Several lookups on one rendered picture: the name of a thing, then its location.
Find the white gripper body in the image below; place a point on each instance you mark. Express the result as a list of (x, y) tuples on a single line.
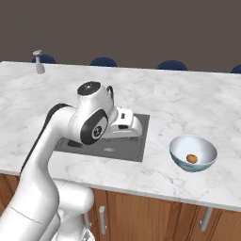
[(127, 131)]

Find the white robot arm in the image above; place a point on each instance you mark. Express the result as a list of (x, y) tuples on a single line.
[(40, 175)]

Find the dark grey sink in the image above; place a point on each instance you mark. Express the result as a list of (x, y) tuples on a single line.
[(128, 149)]

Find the dark faucet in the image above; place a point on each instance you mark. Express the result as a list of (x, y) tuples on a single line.
[(110, 91)]

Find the orange tangerine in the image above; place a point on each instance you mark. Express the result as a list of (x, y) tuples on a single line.
[(191, 158)]

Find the pale blue bowl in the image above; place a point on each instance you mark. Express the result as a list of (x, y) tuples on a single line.
[(204, 150)]

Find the wooden cabinet door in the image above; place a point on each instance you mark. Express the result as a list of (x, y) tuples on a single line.
[(141, 219), (224, 227), (8, 191)]

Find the blue stool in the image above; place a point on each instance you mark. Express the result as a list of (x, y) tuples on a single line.
[(103, 62), (237, 69), (45, 59), (172, 65)]

